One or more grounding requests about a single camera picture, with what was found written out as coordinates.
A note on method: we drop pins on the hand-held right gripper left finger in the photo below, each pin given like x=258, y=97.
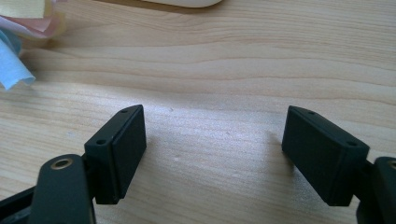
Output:
x=120, y=155

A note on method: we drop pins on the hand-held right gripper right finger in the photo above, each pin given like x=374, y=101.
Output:
x=323, y=155

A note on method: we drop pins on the pink candy toy pastel wrapper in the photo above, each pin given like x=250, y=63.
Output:
x=12, y=68

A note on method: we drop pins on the white plastic bin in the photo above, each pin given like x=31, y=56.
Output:
x=186, y=2

